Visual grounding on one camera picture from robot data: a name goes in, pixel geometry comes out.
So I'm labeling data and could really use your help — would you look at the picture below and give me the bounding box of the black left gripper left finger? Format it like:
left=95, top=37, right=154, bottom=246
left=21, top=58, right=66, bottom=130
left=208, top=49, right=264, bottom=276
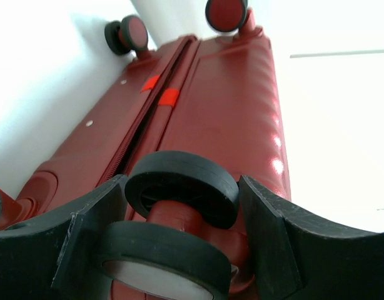
left=0, top=175, right=127, bottom=299

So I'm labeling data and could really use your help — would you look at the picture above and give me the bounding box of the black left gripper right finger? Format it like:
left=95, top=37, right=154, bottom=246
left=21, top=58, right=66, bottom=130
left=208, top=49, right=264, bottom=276
left=239, top=176, right=384, bottom=299

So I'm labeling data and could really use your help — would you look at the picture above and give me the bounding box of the red hard-shell suitcase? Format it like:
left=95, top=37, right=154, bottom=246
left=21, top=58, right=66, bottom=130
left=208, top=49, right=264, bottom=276
left=0, top=1, right=291, bottom=299

